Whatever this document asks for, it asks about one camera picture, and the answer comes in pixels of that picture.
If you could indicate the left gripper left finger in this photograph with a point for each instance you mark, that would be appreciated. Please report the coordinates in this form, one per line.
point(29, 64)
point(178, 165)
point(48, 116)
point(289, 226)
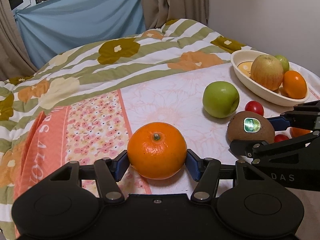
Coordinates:
point(107, 173)

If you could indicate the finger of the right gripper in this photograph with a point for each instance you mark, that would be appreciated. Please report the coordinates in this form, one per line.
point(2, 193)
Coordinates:
point(245, 147)
point(279, 123)

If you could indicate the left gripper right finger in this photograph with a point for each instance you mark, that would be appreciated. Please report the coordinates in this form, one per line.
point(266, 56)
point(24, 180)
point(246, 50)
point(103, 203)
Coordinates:
point(206, 173)

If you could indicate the red cherry tomato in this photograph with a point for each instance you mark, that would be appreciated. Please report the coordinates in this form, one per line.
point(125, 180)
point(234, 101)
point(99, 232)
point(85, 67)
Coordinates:
point(255, 107)
point(280, 137)

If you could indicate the brown kiwi with sticker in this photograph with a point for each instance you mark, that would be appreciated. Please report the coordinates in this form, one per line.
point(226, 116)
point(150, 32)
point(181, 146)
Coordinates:
point(246, 125)

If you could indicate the orange with stem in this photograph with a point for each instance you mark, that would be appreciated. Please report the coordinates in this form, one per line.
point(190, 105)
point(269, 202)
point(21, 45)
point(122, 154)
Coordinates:
point(294, 85)

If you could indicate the large orange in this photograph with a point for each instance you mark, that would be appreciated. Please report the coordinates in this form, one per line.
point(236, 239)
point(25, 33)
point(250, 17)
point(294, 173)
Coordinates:
point(157, 150)

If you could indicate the large yellow-red apple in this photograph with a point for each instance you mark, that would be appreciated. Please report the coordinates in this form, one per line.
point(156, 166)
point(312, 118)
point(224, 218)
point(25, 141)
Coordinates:
point(267, 71)

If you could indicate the green apple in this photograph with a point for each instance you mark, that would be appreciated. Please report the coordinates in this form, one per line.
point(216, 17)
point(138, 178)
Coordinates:
point(284, 62)
point(220, 99)

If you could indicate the pink floral tablecloth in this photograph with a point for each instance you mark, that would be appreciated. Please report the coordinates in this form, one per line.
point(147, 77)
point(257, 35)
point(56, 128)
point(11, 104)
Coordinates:
point(175, 119)

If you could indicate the cream oval cartoon dish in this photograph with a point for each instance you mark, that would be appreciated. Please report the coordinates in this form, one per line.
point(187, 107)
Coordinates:
point(260, 87)

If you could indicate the striped floral quilt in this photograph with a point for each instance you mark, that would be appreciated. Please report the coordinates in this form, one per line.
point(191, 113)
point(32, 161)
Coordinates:
point(178, 46)

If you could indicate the beige curtain left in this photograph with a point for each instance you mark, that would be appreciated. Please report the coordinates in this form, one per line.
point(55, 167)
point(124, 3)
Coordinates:
point(14, 58)

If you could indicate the beige curtain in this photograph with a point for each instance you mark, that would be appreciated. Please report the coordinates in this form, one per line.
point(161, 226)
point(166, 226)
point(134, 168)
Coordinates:
point(14, 58)
point(158, 12)

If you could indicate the blue cloth over window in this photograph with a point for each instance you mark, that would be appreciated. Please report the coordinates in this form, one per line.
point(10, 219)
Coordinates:
point(56, 26)

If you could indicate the beige curtain right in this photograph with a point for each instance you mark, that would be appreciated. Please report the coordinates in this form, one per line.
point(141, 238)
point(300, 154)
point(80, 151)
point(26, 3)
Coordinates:
point(158, 12)

